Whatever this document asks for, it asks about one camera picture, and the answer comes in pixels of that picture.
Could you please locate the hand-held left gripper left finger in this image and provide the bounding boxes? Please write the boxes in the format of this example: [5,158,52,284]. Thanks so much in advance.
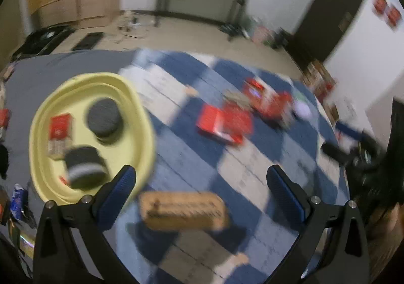
[32,164,138,284]

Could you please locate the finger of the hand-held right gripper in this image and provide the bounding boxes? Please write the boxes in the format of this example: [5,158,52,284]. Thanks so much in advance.
[335,121,384,153]
[320,142,357,167]

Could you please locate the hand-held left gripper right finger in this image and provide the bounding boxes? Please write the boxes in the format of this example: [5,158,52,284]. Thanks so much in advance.
[266,164,370,284]

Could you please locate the long red cigarette carton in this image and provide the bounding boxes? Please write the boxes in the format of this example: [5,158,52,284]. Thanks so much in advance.
[259,91,294,125]

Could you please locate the yellow plastic basin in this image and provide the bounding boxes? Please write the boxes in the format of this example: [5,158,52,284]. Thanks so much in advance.
[28,72,157,205]

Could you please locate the small red cigarette pack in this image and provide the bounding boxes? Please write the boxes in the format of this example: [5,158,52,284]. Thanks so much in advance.
[47,114,72,158]

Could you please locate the large red cigarette carton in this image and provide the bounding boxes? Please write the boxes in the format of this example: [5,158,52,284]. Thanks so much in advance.
[196,104,255,146]

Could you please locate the pale patterned cigarette pack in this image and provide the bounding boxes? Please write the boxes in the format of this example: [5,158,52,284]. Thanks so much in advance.
[222,90,253,111]

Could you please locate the person's right forearm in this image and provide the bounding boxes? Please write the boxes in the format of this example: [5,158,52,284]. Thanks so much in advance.
[363,203,403,273]

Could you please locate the black foam cylinder white stripe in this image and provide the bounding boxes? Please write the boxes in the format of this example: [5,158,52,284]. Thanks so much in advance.
[63,145,108,190]

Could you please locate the white rounded object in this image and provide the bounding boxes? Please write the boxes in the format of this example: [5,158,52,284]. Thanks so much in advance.
[292,94,313,119]

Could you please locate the stack of cardboard boxes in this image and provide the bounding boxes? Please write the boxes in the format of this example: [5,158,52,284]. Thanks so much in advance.
[302,61,337,99]

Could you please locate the blue checkered blanket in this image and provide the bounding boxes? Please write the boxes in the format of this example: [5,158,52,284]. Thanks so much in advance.
[117,49,351,284]

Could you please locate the blue packet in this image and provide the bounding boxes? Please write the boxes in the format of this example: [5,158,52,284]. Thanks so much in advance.
[11,184,28,219]

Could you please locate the yellow pack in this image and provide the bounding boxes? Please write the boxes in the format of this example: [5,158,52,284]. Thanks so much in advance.
[17,232,36,257]

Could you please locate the dark door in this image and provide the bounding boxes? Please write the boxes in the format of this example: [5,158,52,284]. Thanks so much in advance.
[292,0,373,64]

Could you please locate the pink bag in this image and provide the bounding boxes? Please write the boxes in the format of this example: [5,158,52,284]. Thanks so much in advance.
[252,25,272,46]

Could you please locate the dark red box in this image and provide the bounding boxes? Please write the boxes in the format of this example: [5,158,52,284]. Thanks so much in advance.
[0,109,12,140]

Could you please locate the black floor mat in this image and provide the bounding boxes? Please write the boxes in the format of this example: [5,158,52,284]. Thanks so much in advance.
[71,32,103,51]

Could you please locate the black bag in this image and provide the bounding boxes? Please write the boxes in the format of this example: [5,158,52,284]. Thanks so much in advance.
[12,27,75,58]

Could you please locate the red wall sticker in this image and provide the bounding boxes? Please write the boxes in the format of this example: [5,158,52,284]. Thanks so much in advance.
[372,0,388,15]
[387,6,402,27]

